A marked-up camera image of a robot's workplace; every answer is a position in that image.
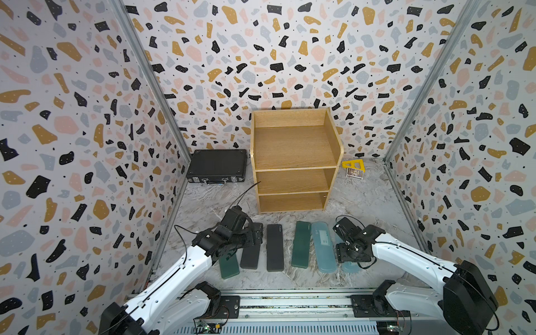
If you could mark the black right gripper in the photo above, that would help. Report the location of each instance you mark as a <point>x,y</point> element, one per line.
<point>340,257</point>

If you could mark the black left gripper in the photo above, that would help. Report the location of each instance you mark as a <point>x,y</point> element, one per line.
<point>248,231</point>

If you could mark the light blue pencil case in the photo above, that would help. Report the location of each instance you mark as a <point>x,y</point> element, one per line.
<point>350,267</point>
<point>324,249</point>

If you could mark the dark green pencil case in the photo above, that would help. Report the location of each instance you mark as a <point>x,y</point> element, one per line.
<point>229,266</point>
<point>301,245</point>

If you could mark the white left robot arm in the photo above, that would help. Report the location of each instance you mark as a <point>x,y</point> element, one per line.
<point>176,297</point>

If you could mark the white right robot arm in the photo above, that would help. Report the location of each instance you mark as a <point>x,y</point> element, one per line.
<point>455,293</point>

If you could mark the black left pencil case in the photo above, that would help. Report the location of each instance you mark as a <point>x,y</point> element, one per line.
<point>250,255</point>

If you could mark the black pencil case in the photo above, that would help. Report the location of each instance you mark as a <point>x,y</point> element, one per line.
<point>250,255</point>
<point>275,252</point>

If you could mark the black right pencil case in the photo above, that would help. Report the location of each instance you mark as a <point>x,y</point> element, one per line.
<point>275,252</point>

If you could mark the wooden three-tier shelf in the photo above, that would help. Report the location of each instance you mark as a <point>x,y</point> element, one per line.
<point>295,158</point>

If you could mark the black briefcase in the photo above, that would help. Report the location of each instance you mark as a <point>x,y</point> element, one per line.
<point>217,166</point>

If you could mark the small photo card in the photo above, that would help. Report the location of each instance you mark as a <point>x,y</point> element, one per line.
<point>355,173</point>

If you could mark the yellow triangle ruler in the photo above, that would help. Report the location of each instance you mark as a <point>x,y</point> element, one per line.
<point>357,164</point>

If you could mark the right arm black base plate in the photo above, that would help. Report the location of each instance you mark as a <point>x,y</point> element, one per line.
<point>365,306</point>

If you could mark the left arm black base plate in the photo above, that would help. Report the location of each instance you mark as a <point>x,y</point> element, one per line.
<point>225,307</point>

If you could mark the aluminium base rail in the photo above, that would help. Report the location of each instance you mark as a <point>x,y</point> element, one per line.
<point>297,311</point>

